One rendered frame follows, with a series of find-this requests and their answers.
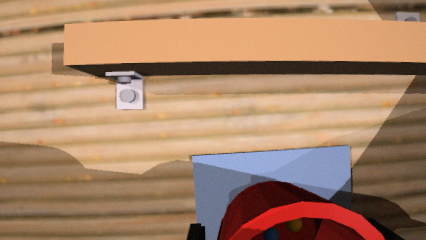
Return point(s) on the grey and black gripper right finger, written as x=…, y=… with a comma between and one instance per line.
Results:
x=387, y=234

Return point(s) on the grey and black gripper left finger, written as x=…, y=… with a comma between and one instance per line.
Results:
x=196, y=232

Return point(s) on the red cup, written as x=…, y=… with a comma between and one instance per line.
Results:
x=273, y=203

